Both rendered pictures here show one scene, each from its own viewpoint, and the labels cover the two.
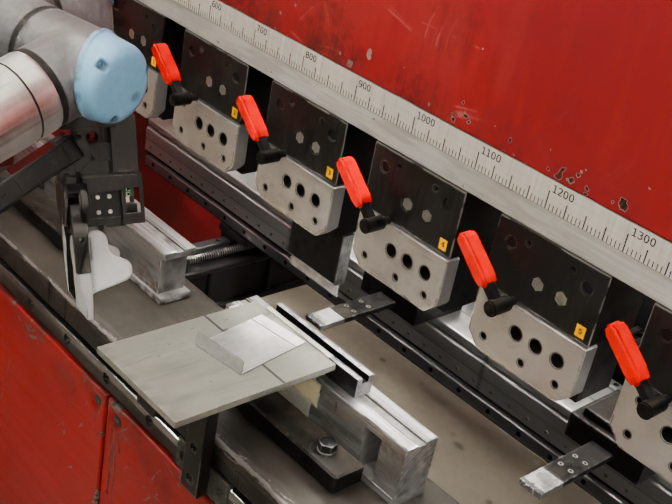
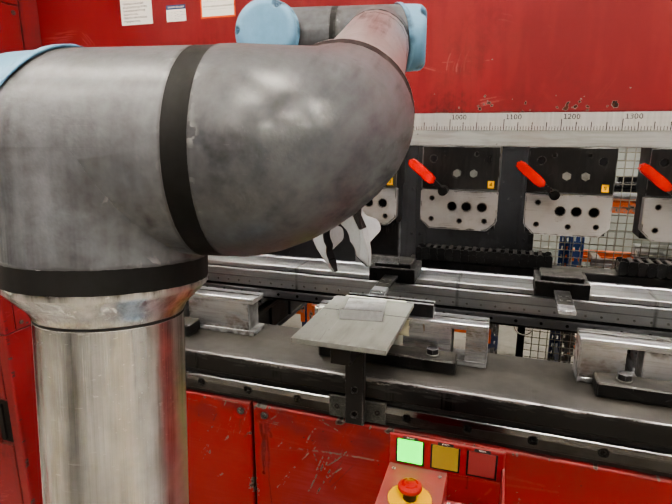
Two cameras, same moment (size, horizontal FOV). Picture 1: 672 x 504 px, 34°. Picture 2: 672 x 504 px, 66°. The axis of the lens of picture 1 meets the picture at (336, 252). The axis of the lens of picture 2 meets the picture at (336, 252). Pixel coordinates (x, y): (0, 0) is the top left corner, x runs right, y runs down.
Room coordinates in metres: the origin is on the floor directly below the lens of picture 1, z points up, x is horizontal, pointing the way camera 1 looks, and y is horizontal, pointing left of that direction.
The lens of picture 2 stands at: (0.34, 0.57, 1.37)
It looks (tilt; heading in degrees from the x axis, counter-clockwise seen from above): 13 degrees down; 336
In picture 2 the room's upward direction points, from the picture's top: straight up
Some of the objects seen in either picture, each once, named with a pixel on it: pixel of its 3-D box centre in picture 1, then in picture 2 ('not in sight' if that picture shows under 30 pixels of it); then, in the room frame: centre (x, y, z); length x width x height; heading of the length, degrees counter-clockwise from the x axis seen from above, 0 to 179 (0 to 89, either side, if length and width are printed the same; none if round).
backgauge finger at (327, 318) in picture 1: (379, 296); (389, 275); (1.44, -0.08, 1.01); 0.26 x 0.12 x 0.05; 137
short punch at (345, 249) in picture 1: (318, 250); (377, 242); (1.32, 0.02, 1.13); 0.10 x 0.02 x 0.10; 47
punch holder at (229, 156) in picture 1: (230, 99); not in sight; (1.48, 0.19, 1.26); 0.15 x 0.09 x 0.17; 47
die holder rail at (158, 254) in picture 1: (97, 209); (173, 303); (1.70, 0.42, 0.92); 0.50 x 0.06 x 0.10; 47
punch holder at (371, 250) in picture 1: (428, 222); (461, 186); (1.20, -0.10, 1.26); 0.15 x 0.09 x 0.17; 47
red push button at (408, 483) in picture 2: not in sight; (409, 492); (0.96, 0.16, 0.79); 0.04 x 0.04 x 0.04
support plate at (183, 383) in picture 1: (218, 358); (357, 321); (1.22, 0.13, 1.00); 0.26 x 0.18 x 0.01; 137
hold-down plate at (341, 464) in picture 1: (278, 418); (386, 354); (1.25, 0.03, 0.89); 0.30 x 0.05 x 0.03; 47
